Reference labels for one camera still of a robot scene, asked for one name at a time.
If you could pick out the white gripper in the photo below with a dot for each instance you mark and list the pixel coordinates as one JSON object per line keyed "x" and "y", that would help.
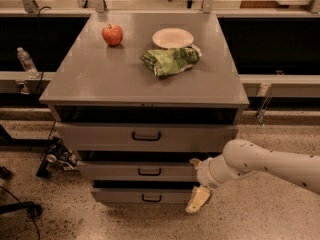
{"x": 203, "y": 175}

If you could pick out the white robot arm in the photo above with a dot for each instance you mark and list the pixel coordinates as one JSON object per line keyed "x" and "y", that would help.
{"x": 240, "y": 159}

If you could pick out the grey metal drawer cabinet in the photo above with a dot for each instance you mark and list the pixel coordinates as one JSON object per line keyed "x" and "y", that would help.
{"x": 98, "y": 83}

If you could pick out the grey top drawer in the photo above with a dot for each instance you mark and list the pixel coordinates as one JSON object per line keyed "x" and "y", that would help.
{"x": 145, "y": 137}

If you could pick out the green chip bag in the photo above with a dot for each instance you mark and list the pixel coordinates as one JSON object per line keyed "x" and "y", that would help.
{"x": 169, "y": 62}

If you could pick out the black power strip clutter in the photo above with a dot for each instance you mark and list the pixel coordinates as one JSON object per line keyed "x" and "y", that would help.
{"x": 57, "y": 155}

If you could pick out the white plate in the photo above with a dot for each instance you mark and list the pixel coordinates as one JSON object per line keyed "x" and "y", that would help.
{"x": 172, "y": 38}

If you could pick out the red apple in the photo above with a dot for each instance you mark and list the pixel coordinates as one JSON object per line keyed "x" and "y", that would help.
{"x": 112, "y": 34}

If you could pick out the black chair leg with caster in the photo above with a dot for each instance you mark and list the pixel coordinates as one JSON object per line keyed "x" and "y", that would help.
{"x": 34, "y": 210}

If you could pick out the clear plastic water bottle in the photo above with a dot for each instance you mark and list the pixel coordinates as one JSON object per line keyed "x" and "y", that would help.
{"x": 27, "y": 63}

